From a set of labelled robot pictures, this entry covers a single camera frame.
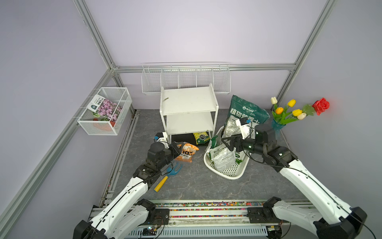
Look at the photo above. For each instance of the white fertilizer bag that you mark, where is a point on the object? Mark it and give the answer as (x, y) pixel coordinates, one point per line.
(231, 128)

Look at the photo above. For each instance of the orange packet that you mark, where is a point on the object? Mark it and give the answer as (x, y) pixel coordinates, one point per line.
(187, 152)

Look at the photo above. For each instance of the white three-tier shelf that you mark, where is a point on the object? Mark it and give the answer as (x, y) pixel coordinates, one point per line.
(188, 110)

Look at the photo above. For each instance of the white green small bag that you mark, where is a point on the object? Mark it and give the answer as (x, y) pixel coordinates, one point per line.
(215, 141)

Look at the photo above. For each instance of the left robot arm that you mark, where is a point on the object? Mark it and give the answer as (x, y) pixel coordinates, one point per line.
(128, 211)

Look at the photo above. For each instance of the white wire wall rack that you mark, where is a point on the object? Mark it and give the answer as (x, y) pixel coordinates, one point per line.
(158, 76)

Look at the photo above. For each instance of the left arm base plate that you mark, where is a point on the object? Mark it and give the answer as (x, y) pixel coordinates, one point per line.
(157, 217)

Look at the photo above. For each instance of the red artificial rose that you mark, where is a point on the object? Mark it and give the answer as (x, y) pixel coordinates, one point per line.
(321, 106)

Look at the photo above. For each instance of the black rose soil bag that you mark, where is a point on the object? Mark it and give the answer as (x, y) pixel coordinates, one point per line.
(222, 157)

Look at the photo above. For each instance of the green yellow packet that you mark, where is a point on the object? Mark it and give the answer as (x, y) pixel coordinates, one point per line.
(201, 138)

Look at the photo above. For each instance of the purple flower seed packet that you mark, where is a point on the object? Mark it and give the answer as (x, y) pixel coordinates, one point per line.
(104, 108)

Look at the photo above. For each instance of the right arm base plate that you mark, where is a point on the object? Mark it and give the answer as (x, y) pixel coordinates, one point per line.
(261, 215)

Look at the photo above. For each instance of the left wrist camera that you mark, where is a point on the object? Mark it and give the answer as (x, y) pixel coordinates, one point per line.
(162, 137)

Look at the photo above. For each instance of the tulip bouquet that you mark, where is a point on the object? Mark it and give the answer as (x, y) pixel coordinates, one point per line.
(286, 115)

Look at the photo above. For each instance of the blue yellow garden fork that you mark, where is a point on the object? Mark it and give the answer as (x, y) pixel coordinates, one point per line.
(170, 172)

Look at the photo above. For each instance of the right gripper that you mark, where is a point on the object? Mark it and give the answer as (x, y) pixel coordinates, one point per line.
(236, 137)

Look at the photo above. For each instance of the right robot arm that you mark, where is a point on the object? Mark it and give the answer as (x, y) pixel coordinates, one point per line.
(334, 219)

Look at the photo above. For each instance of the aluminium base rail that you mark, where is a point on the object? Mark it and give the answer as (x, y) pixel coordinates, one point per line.
(211, 211)

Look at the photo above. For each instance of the white wire cube basket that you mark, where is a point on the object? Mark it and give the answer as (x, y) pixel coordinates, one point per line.
(94, 126)

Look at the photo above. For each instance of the tall green soil bag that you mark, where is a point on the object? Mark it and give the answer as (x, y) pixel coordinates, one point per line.
(241, 108)

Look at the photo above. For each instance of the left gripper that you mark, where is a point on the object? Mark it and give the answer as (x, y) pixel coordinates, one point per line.
(176, 152)

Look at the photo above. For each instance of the white perforated plastic basket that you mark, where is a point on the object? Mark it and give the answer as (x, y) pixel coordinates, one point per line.
(235, 171)

